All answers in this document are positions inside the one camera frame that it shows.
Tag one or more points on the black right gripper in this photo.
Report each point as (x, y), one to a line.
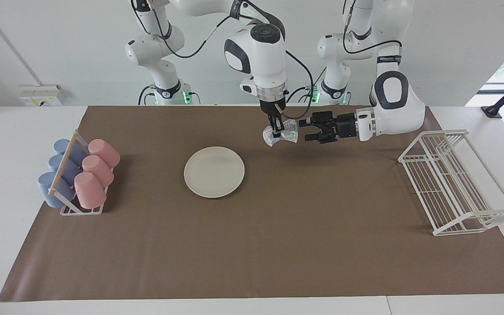
(273, 107)

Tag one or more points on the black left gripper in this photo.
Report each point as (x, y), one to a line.
(344, 127)

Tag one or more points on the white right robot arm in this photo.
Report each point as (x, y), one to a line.
(260, 57)

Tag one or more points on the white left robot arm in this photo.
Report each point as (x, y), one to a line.
(396, 113)

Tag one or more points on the cream round plate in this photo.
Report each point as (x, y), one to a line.
(214, 172)

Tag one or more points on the brown table mat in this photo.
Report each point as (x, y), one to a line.
(278, 245)

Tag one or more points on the pink cup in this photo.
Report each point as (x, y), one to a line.
(105, 152)
(99, 169)
(89, 190)

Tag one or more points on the blue cup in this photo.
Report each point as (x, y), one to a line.
(56, 162)
(46, 188)
(61, 145)

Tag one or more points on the white power socket box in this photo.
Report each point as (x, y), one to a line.
(42, 94)

